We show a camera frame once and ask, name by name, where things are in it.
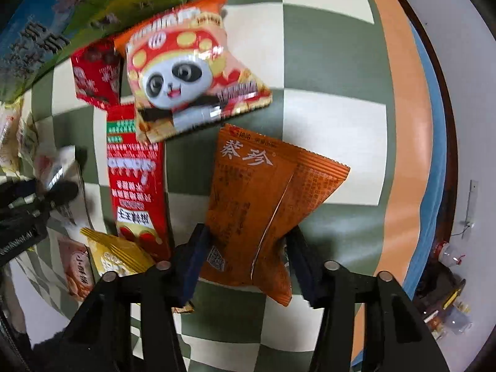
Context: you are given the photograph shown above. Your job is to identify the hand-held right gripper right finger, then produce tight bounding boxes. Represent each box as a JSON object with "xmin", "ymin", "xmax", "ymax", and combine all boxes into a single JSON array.
[{"xmin": 285, "ymin": 227, "xmax": 450, "ymax": 372}]

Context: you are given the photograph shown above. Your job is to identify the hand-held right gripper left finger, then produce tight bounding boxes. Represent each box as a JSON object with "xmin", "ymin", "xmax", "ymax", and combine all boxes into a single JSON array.
[{"xmin": 33, "ymin": 223, "xmax": 212, "ymax": 372}]

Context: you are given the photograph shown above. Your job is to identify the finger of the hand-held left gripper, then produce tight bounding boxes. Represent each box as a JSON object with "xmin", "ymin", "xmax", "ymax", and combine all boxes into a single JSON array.
[{"xmin": 42, "ymin": 180, "xmax": 80, "ymax": 212}]

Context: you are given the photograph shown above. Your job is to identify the white snack packet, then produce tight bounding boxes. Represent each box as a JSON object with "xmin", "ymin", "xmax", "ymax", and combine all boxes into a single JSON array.
[{"xmin": 33, "ymin": 145, "xmax": 76, "ymax": 192}]

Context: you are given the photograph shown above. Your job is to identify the orange snack packet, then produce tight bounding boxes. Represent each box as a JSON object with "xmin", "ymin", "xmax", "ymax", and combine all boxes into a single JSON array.
[{"xmin": 199, "ymin": 123, "xmax": 351, "ymax": 307}]

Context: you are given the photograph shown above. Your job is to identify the small red snack packet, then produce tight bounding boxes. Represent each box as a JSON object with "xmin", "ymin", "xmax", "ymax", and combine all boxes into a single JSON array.
[{"xmin": 70, "ymin": 37, "xmax": 125, "ymax": 110}]

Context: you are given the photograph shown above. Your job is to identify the long red snack packet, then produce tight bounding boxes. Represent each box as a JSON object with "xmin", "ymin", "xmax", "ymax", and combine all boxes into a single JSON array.
[{"xmin": 106, "ymin": 103, "xmax": 173, "ymax": 262}]

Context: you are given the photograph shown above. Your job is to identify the pink snack packet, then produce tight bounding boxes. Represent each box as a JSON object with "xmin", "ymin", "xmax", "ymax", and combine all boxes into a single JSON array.
[{"xmin": 56, "ymin": 236, "xmax": 95, "ymax": 303}]

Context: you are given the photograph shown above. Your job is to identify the yellow snack packet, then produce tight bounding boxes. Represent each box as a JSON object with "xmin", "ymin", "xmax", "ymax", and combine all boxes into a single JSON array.
[{"xmin": 80, "ymin": 227, "xmax": 194, "ymax": 314}]

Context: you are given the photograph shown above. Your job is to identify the pale cream snack packet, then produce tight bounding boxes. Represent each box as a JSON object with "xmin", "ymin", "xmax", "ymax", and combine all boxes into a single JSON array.
[{"xmin": 0, "ymin": 101, "xmax": 39, "ymax": 175}]

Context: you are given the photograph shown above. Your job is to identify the clear plastic bottle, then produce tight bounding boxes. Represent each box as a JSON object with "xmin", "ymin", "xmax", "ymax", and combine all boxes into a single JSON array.
[{"xmin": 437, "ymin": 241, "xmax": 466, "ymax": 267}]

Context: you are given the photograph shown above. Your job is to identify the green blue cardboard box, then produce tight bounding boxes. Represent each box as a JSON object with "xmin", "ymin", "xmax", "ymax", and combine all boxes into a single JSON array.
[{"xmin": 0, "ymin": 0, "xmax": 198, "ymax": 103}]

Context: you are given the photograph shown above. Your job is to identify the panda print snack packet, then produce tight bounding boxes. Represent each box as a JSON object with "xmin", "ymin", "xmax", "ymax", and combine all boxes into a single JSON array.
[{"xmin": 113, "ymin": 0, "xmax": 273, "ymax": 144}]

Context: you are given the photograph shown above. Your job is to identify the green white checkered tablecloth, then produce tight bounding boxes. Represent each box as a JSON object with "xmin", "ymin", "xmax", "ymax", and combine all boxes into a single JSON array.
[{"xmin": 8, "ymin": 0, "xmax": 396, "ymax": 372}]

